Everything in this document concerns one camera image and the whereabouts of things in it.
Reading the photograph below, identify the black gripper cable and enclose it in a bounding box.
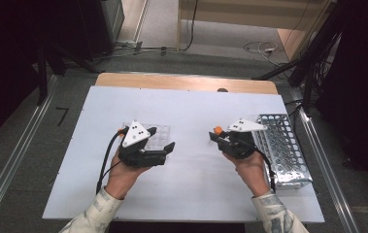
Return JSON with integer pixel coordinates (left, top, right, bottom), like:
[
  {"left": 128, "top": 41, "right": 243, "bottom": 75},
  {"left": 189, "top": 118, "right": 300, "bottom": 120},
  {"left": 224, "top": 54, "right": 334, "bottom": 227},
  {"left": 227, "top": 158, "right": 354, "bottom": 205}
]
[
  {"left": 251, "top": 142, "right": 277, "bottom": 194},
  {"left": 95, "top": 127, "right": 130, "bottom": 195}
]

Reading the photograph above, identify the person's right hand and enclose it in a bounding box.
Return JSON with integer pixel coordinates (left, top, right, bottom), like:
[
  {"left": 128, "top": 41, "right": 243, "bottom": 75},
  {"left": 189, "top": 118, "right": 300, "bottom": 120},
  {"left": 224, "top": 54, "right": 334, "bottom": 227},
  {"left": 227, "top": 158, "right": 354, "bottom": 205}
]
[{"left": 222, "top": 150, "right": 272, "bottom": 198}]

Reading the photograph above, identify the black cabinet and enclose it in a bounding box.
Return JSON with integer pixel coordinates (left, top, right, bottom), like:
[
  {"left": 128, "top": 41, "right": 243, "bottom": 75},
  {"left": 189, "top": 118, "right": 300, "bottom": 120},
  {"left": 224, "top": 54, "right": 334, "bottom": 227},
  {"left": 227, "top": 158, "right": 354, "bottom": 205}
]
[{"left": 74, "top": 0, "right": 126, "bottom": 61}]

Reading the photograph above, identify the aluminium floor rail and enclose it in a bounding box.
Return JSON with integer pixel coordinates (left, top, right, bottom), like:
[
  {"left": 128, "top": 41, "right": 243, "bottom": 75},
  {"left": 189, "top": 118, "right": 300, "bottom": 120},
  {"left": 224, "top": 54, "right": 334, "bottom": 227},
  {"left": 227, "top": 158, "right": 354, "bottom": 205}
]
[
  {"left": 0, "top": 75, "right": 61, "bottom": 233},
  {"left": 296, "top": 105, "right": 361, "bottom": 233}
]

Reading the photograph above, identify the black metal stand with cables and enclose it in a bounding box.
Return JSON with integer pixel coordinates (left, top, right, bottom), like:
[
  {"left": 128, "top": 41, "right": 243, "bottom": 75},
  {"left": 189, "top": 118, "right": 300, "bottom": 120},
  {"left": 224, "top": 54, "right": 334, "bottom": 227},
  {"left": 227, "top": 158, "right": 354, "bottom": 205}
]
[{"left": 251, "top": 0, "right": 346, "bottom": 112}]

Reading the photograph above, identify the light wooden furniture frame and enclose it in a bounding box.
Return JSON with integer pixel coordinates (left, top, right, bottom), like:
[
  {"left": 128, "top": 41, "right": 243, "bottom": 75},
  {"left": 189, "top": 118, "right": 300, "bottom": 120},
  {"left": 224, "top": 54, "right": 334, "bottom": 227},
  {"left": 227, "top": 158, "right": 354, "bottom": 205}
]
[{"left": 176, "top": 0, "right": 335, "bottom": 61}]

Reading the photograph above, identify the dark curtain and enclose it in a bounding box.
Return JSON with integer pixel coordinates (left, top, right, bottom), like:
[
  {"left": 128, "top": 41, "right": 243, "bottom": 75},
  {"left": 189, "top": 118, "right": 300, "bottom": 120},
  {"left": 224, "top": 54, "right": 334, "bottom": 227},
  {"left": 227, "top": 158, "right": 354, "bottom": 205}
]
[
  {"left": 314, "top": 0, "right": 368, "bottom": 190},
  {"left": 0, "top": 0, "right": 80, "bottom": 153}
]

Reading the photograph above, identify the black floor cable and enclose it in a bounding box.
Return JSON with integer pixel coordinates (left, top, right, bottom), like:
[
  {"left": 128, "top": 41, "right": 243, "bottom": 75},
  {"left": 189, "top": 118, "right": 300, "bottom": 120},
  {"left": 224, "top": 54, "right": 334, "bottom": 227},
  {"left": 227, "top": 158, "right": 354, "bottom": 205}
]
[{"left": 158, "top": 0, "right": 201, "bottom": 54}]

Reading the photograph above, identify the clear plastic tube rack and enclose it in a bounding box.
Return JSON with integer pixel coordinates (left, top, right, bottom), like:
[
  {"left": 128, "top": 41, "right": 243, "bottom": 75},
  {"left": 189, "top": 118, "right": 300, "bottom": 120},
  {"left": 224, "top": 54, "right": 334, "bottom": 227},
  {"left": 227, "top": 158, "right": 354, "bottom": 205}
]
[{"left": 121, "top": 121, "right": 172, "bottom": 153}]

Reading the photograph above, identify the metal tube rack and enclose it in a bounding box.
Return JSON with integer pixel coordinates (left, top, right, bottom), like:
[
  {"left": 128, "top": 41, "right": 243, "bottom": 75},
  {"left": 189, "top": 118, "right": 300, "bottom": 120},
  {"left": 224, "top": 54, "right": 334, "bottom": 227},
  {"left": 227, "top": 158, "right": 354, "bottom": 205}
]
[{"left": 251, "top": 113, "right": 314, "bottom": 190}]

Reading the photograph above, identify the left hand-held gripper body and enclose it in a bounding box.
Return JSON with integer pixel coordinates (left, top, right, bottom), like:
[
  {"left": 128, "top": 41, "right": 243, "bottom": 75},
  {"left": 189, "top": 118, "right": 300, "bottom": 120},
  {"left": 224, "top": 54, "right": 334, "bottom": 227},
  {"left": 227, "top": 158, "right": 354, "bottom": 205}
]
[{"left": 117, "top": 118, "right": 168, "bottom": 169}]

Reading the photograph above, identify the white floor cable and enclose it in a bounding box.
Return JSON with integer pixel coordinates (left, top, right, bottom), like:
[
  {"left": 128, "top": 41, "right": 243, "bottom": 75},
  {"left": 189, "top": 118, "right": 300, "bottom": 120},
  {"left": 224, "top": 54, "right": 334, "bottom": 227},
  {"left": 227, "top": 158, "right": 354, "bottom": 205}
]
[{"left": 243, "top": 40, "right": 280, "bottom": 62}]

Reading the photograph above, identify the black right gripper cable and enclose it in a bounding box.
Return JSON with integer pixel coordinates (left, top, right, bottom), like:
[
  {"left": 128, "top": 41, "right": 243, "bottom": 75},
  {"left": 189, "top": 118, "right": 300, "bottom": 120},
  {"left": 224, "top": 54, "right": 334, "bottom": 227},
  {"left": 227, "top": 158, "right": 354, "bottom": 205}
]
[{"left": 251, "top": 142, "right": 277, "bottom": 194}]

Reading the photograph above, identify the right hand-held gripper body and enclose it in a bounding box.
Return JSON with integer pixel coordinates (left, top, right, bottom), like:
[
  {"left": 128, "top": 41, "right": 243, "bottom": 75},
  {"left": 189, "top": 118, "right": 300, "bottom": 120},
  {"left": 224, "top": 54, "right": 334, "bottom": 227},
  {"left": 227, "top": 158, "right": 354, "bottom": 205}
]
[{"left": 218, "top": 118, "right": 269, "bottom": 160}]

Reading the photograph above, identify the person's left hand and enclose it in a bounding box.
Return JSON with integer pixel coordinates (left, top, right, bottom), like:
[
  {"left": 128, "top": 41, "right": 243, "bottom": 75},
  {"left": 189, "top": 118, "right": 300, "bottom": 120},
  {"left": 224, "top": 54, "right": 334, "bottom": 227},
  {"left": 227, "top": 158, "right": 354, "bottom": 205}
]
[{"left": 103, "top": 149, "right": 154, "bottom": 200}]

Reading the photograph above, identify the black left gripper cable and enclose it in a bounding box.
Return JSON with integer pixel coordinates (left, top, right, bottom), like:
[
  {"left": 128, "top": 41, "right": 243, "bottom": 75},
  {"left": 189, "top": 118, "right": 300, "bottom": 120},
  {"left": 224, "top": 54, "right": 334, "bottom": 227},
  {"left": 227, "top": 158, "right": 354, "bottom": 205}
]
[{"left": 95, "top": 127, "right": 130, "bottom": 195}]

